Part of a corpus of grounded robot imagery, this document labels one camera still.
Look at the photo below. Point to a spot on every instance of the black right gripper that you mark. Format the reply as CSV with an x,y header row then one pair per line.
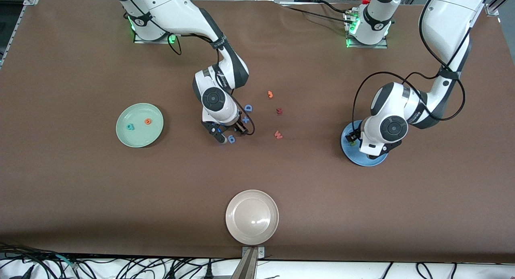
x,y
238,127

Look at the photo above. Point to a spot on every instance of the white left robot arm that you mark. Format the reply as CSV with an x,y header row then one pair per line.
x,y
446,17

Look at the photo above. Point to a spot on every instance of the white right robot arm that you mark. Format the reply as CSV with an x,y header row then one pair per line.
x,y
177,9

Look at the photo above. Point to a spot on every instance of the blue foam plus sign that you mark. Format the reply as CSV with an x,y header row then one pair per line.
x,y
246,120

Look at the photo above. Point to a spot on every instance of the blue foam number six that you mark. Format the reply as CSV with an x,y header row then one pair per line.
x,y
231,139

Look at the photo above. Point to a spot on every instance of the blue plate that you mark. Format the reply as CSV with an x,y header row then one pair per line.
x,y
354,156

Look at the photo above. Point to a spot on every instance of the blue foam letter D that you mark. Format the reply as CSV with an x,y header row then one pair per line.
x,y
248,108

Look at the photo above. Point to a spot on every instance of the pink foam letter W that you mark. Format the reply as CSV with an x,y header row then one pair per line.
x,y
278,135

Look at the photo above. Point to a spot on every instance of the beige plate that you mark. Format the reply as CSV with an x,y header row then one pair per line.
x,y
252,217

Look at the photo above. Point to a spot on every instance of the pale green plate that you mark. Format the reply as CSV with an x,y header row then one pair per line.
x,y
139,136

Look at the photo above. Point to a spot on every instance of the brown table cover sheet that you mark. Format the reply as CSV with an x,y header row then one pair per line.
x,y
80,182

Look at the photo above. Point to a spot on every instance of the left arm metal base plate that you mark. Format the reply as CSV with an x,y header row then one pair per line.
x,y
383,45

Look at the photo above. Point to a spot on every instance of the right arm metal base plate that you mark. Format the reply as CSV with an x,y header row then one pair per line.
x,y
155,42

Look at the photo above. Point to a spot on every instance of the metal camera post bracket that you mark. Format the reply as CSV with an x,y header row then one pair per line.
x,y
249,267

